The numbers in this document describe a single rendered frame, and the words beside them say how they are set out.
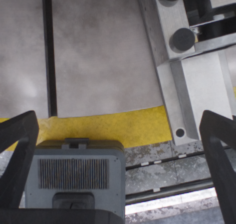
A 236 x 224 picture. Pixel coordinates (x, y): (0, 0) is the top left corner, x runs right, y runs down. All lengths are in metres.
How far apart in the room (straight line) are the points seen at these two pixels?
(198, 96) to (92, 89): 0.46
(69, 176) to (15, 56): 0.64
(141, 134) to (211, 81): 0.60
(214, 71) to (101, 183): 0.74
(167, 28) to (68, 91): 0.55
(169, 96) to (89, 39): 0.45
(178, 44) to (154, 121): 0.79
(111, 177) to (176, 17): 0.80
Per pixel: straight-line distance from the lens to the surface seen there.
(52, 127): 1.41
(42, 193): 1.25
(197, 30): 0.81
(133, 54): 1.03
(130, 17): 1.07
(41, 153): 1.18
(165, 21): 0.70
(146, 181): 1.45
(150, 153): 1.40
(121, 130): 1.35
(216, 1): 0.66
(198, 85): 0.92
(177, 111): 1.01
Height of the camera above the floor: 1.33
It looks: 86 degrees down
